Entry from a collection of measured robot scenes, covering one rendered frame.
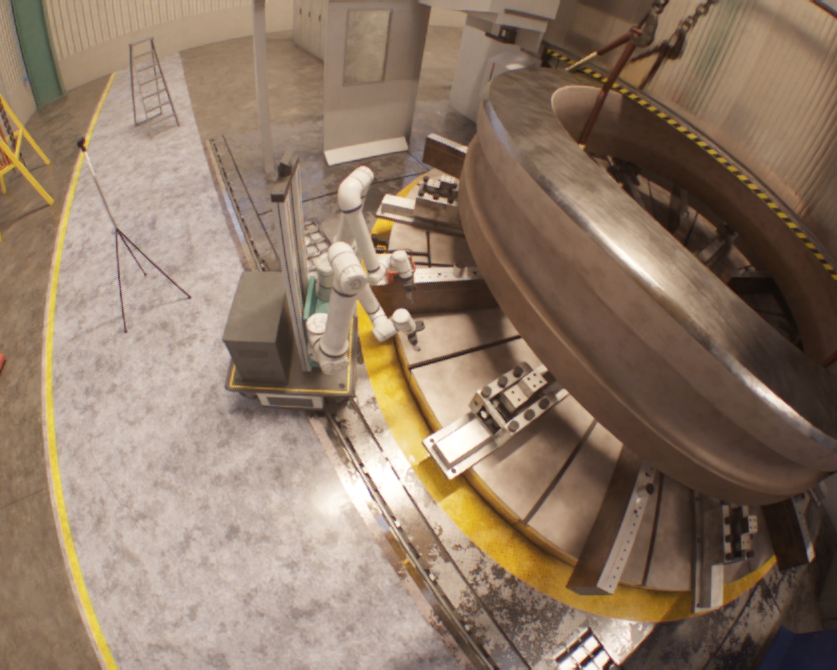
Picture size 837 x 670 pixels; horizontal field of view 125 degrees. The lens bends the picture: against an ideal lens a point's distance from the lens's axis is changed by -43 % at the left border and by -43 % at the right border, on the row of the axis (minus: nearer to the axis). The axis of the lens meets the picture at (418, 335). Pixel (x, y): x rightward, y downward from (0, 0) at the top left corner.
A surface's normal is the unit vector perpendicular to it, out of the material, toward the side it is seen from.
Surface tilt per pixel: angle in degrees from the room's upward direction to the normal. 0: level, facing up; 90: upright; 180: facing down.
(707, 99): 90
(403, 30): 90
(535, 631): 0
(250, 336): 0
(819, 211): 90
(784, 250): 90
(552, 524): 0
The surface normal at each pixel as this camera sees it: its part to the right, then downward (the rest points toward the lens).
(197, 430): 0.14, -0.57
